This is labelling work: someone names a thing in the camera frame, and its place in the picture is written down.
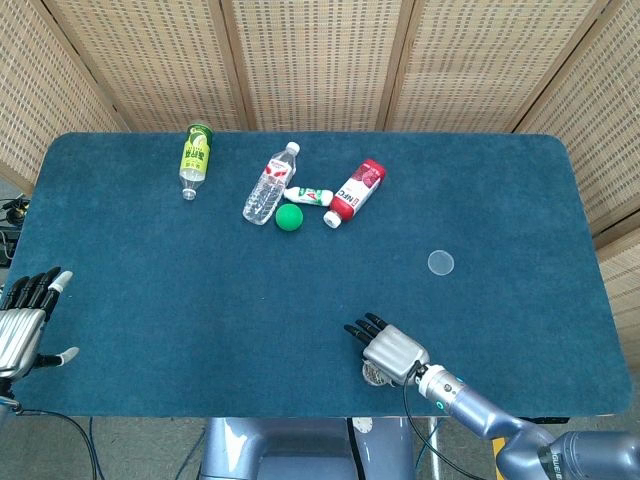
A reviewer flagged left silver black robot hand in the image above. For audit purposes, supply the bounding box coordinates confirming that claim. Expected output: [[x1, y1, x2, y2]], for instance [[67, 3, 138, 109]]
[[0, 266, 80, 381]]

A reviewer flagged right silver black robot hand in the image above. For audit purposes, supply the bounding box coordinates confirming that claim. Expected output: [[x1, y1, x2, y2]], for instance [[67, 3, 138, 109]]
[[343, 312, 431, 387]]

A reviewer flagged clear round paper clip container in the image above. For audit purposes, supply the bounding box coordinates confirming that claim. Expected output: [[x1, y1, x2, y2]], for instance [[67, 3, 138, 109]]
[[362, 362, 396, 388]]

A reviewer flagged white metal table leg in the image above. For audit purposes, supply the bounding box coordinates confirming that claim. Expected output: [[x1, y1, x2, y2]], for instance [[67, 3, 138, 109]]
[[427, 417, 444, 480]]

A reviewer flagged clear round plastic lid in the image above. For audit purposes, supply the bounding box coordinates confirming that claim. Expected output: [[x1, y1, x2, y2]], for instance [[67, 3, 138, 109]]
[[427, 249, 456, 277]]

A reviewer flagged blue-grey robot torso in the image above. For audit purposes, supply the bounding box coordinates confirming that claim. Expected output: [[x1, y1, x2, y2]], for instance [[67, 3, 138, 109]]
[[198, 417, 416, 480]]

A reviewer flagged blue felt table cover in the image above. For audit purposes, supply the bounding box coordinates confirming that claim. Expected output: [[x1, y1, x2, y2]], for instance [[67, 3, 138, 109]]
[[0, 131, 632, 419]]

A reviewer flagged red white juice bottle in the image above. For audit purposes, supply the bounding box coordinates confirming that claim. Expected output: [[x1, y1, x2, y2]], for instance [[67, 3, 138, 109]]
[[322, 158, 388, 230]]

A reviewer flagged green ball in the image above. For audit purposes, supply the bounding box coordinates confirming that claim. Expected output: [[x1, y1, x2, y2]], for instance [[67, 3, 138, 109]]
[[275, 203, 305, 233]]

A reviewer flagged white toothpaste tube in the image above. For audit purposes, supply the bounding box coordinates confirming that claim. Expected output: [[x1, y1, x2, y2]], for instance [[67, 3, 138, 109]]
[[283, 186, 334, 207]]

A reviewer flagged clear plastic water bottle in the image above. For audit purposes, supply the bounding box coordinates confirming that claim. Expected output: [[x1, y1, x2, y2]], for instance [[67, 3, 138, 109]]
[[242, 141, 302, 226]]

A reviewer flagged yellow-green label drink bottle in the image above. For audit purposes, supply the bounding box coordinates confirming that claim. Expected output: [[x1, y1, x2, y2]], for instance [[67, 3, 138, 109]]
[[178, 120, 215, 202]]

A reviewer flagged woven rattan folding screen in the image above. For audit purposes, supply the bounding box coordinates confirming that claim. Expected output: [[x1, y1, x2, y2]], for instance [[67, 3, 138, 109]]
[[0, 0, 640, 381]]

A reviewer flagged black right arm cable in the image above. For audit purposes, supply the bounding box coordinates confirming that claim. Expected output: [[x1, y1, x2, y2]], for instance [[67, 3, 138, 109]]
[[401, 362, 481, 480]]

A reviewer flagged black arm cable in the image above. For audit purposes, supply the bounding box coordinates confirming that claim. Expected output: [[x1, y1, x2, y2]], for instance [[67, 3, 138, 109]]
[[401, 362, 481, 480], [12, 408, 100, 480]]

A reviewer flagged black torso cable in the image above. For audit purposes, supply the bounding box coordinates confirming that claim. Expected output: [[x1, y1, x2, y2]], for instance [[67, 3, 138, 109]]
[[346, 417, 362, 480]]

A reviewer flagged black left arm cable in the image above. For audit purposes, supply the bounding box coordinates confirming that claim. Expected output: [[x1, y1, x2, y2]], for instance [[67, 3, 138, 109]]
[[12, 408, 100, 480]]

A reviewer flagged black equipment with cables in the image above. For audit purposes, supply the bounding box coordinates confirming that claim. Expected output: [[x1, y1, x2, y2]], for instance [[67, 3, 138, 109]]
[[0, 197, 31, 266]]

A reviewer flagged blue cable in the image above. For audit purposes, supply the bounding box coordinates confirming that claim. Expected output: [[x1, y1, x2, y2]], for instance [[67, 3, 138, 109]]
[[87, 417, 104, 480]]

